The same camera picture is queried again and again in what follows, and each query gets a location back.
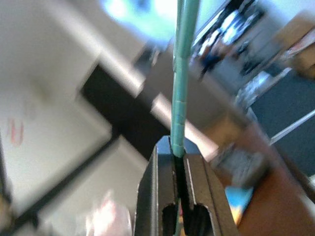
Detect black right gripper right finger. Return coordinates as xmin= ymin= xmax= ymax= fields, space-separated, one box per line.
xmin=182 ymin=145 xmax=239 ymax=236

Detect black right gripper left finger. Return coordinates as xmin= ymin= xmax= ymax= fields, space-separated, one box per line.
xmin=134 ymin=135 xmax=183 ymax=236

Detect dark wooden table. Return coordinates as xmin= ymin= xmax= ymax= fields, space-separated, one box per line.
xmin=216 ymin=147 xmax=315 ymax=236

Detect green plastic hanger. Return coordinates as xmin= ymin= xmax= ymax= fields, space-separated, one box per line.
xmin=169 ymin=0 xmax=201 ymax=236

